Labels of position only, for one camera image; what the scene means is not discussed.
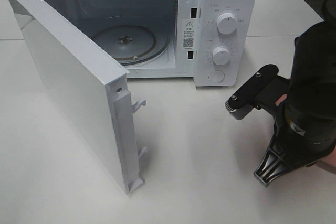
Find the white microwave door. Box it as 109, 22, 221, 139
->
9, 0, 146, 194

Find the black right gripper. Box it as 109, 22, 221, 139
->
254, 95, 335, 187

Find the round microwave door button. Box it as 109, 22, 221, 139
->
208, 70, 225, 83

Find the upper white microwave knob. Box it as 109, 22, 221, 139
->
216, 10, 238, 35

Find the lower white microwave knob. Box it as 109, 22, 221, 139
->
212, 46, 232, 66

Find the pink round plate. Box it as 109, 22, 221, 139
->
316, 149, 336, 174

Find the white warning label sticker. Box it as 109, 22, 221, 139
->
182, 19, 196, 49

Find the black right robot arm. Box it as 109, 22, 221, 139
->
254, 0, 335, 186

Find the white microwave oven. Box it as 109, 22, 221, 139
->
45, 0, 255, 87

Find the white microwave knob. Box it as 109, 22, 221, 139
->
212, 46, 232, 66
216, 10, 238, 35

